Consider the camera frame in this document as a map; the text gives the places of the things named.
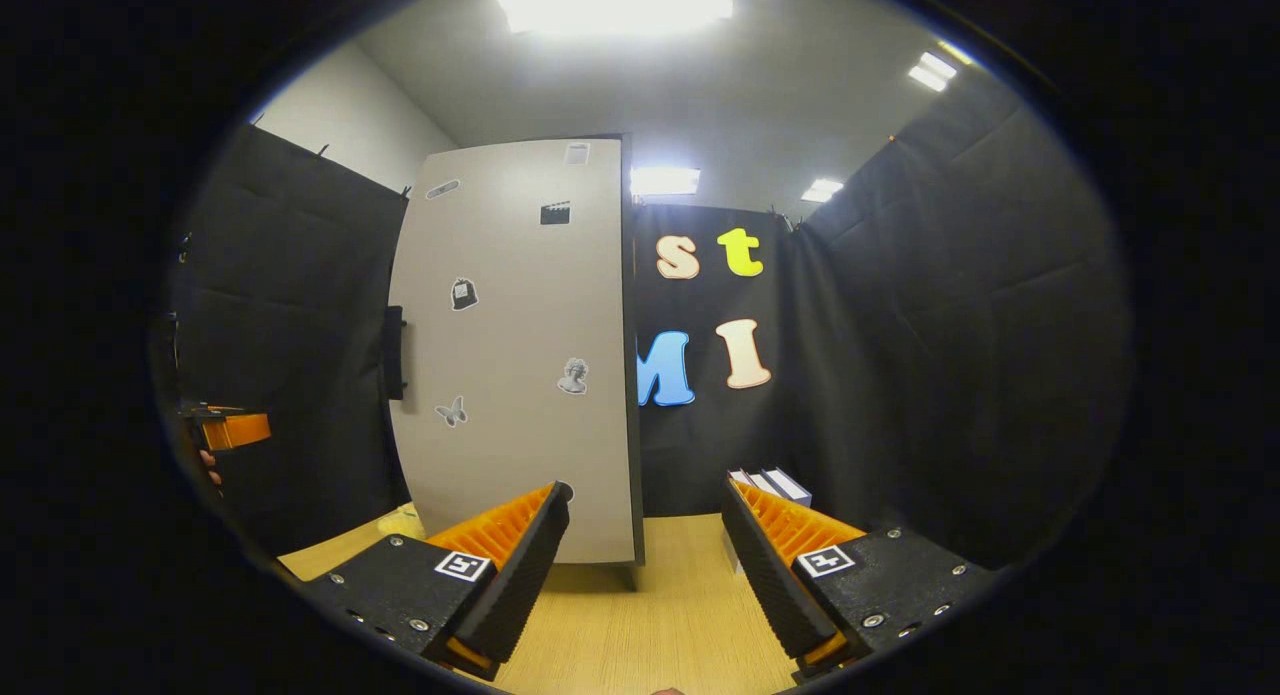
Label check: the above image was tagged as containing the double ceiling light panel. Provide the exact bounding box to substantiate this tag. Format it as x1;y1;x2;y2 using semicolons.
907;50;959;93

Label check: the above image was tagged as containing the yellow coaster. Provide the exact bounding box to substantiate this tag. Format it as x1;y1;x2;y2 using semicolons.
376;503;428;542

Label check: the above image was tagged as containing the large ceiling light panel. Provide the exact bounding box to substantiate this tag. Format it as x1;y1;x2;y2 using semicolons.
497;0;738;36

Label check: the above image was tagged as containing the blue grey book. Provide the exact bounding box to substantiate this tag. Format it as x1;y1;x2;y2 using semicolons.
762;466;813;508

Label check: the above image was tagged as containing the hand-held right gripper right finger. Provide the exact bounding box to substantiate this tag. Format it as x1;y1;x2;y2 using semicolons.
720;475;1001;681

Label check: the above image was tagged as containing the black door handle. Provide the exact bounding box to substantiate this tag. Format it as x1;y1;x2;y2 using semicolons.
383;305;409;401

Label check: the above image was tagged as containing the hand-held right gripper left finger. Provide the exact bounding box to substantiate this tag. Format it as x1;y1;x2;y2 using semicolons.
300;480;573;681

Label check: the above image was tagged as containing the black backdrop cloth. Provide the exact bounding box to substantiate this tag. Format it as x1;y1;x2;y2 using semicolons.
150;60;1136;576

